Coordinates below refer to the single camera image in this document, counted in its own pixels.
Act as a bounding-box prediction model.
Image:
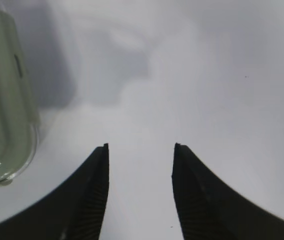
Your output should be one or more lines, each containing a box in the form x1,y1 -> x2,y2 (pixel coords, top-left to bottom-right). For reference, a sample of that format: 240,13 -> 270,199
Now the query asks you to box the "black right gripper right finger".
171,143 -> 284,240

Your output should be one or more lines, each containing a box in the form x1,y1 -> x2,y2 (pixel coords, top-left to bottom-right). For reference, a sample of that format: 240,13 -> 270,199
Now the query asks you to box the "green lidded glass container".
0,8 -> 39,186

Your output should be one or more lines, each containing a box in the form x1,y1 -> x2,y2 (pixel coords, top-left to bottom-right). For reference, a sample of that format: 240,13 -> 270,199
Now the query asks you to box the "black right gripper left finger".
0,143 -> 110,240

